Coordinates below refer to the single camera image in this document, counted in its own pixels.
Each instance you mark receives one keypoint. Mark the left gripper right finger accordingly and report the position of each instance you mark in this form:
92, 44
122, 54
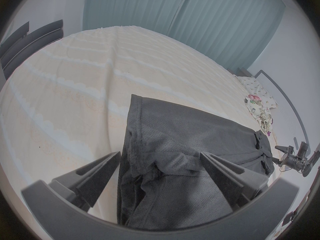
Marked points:
235, 187

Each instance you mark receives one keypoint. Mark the black T-shirt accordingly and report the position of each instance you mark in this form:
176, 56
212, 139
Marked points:
180, 134

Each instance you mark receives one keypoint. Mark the blue-green curtain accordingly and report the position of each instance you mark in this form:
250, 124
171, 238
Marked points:
225, 21
137, 6

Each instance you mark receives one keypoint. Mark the white printed pyjama top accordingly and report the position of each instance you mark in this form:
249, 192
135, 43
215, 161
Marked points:
262, 111

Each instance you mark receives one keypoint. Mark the grey white bedside table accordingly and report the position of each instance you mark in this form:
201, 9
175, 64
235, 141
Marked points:
240, 72

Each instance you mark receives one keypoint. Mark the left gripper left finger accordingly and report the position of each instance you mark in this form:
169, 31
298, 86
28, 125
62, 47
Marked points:
87, 189

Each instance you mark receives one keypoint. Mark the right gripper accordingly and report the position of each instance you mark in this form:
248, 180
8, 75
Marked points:
290, 160

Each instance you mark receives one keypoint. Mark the white printed pillow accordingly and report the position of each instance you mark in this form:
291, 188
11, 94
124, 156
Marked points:
252, 84

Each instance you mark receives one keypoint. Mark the pink garment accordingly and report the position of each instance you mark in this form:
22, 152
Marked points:
255, 98

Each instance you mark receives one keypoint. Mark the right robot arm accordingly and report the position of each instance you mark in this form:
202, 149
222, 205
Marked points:
307, 170

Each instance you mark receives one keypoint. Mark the black chest of drawers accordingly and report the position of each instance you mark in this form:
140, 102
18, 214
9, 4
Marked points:
32, 41

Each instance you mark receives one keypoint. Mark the bed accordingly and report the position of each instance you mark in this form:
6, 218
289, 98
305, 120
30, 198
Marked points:
75, 96

